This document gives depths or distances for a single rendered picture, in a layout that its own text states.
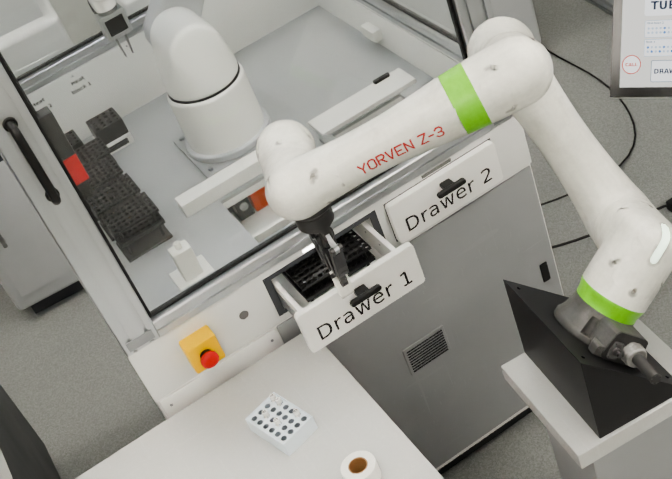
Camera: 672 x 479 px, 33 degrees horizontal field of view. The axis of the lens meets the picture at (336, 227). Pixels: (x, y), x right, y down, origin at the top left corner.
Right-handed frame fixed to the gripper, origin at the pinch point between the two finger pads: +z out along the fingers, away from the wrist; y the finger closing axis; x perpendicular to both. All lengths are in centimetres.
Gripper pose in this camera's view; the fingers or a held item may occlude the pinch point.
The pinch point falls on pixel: (342, 281)
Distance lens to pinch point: 230.3
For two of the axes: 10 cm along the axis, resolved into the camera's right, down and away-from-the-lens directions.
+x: 8.3, -5.2, 2.1
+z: 3.0, 7.3, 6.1
